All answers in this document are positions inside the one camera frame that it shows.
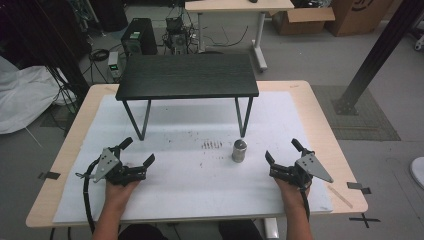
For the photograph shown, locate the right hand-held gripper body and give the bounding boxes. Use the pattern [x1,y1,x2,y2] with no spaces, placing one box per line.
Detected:
[269,151,335,190]

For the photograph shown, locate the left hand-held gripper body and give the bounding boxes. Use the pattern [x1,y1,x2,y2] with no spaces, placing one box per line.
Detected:
[92,146,148,187]

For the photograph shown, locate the small silver metal can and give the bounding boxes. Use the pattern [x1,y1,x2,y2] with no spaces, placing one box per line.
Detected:
[231,138,249,164]

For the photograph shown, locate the person's left hand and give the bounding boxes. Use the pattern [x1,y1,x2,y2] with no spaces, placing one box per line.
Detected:
[104,180,141,207]

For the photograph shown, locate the person's right hand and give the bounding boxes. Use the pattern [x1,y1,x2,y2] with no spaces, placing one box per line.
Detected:
[273,177,312,210]

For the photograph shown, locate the thin wooden stick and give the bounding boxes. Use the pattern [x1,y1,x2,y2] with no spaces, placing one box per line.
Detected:
[326,185,354,210]

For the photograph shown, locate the black tape piece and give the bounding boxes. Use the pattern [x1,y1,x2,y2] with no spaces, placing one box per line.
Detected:
[346,181,372,195]
[37,171,62,181]

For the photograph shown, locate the white table mat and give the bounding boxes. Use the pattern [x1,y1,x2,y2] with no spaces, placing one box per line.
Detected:
[52,90,335,224]

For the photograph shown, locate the person's left leg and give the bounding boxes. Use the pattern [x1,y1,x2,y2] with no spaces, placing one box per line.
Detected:
[117,223,169,240]

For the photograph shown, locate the person's leg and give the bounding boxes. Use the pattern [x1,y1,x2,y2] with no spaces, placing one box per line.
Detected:
[217,219,265,240]
[117,223,169,240]

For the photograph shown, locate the white table leg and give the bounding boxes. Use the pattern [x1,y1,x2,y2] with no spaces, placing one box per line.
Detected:
[262,217,280,240]

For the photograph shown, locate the grey floor mat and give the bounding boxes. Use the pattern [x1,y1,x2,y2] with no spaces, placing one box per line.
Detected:
[311,84,402,142]

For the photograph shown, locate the black tape cross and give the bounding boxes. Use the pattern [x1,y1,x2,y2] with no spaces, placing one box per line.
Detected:
[348,212,382,230]

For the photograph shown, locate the grey power supply unit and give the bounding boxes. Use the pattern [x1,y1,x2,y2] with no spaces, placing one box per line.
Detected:
[107,50,123,80]

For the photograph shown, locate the person's right leg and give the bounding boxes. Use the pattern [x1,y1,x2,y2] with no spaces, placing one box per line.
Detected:
[217,219,265,240]

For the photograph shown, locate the small black table shelf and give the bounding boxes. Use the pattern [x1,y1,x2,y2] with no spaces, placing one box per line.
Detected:
[115,53,260,142]

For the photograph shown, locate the black computer tower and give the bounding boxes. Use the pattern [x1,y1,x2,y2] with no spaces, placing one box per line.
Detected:
[120,17,158,57]

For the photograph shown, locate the white crumpled cloth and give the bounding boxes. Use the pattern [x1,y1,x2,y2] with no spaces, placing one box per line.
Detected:
[0,55,78,135]

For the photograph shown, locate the white round object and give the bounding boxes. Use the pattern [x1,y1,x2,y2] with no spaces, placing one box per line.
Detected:
[409,156,424,190]

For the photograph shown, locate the open electronics rig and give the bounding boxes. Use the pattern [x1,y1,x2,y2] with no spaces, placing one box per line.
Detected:
[163,15,190,55]

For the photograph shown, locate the open cardboard box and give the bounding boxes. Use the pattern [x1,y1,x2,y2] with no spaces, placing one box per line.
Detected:
[270,6,336,37]

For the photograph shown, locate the dark metal stand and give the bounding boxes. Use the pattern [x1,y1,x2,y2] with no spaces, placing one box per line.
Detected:
[0,0,92,103]

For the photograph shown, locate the large printed cardboard box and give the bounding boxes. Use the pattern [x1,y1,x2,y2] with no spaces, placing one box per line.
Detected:
[324,0,395,38]

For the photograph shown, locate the white-legged wooden desk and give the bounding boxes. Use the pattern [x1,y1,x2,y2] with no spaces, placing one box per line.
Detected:
[184,0,296,73]

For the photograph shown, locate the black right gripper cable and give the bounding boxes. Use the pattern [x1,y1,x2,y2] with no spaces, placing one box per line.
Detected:
[299,187,312,222]

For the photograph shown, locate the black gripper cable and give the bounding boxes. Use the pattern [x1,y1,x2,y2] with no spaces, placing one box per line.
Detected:
[299,187,312,222]
[75,158,102,235]

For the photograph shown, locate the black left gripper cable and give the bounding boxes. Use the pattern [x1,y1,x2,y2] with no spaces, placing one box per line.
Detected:
[75,158,102,235]

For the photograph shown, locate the coiled black cable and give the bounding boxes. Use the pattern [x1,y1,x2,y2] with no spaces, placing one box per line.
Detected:
[88,48,111,62]

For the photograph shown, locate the black metal post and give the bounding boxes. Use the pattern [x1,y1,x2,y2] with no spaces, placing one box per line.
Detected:
[331,0,424,117]

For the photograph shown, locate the black floor cable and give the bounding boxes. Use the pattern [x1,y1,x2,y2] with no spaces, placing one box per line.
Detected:
[202,25,250,48]

